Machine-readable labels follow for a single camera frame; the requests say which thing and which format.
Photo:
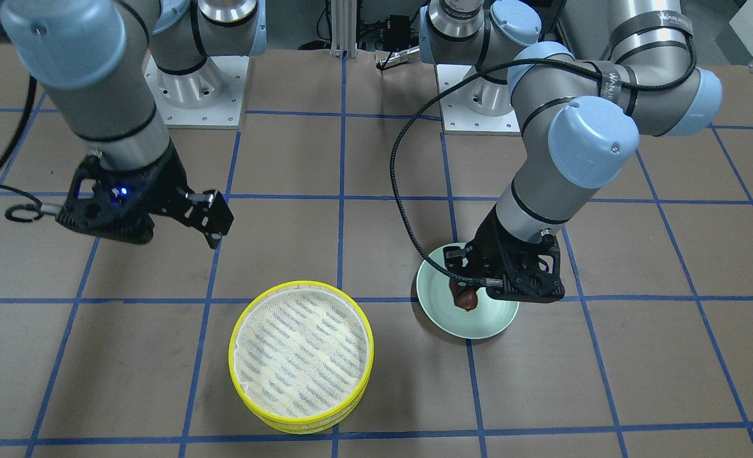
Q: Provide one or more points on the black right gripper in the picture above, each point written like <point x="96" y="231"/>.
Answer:
<point x="160" y="186"/>

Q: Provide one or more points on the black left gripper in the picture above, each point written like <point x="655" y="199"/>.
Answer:
<point x="494" y="243"/>

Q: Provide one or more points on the brown chocolate bun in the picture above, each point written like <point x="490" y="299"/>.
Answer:
<point x="464" y="295"/>

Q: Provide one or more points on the yellow steamer top layer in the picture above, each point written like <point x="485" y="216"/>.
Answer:
<point x="301" y="353"/>

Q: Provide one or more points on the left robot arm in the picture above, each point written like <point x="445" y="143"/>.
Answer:
<point x="581" y="120"/>

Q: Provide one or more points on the white steamer liner cloth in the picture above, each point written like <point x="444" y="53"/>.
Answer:
<point x="300" y="351"/>

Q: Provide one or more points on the yellow steamer lower layers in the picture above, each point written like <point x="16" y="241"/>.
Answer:
<point x="304" y="426"/>

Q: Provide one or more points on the pale green plate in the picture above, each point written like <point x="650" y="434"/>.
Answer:
<point x="489" y="318"/>

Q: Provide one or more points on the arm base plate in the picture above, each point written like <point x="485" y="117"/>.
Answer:
<point x="481" y="107"/>
<point x="211" y="97"/>

